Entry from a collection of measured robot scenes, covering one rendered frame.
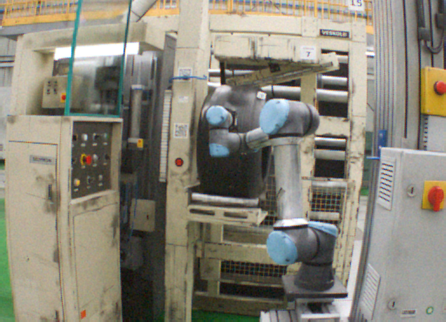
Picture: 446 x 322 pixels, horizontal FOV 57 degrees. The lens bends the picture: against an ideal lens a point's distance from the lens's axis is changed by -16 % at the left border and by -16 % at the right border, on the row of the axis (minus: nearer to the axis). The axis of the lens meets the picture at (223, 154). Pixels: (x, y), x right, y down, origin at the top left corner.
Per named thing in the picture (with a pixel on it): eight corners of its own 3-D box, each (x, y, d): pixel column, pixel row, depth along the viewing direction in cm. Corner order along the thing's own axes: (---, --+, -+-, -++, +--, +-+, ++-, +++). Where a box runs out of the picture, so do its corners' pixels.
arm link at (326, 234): (341, 259, 159) (345, 223, 159) (314, 265, 152) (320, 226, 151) (317, 252, 169) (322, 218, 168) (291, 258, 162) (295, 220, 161)
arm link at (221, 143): (240, 156, 190) (239, 128, 191) (216, 155, 184) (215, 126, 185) (229, 157, 197) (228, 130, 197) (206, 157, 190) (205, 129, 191)
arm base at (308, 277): (337, 290, 154) (341, 264, 153) (295, 290, 154) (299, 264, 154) (330, 277, 169) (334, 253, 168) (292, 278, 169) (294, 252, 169)
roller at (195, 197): (192, 190, 242) (192, 198, 244) (189, 194, 238) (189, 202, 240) (261, 196, 235) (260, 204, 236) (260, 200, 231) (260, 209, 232)
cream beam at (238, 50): (212, 58, 267) (214, 34, 266) (222, 64, 292) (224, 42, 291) (320, 64, 254) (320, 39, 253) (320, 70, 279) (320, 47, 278)
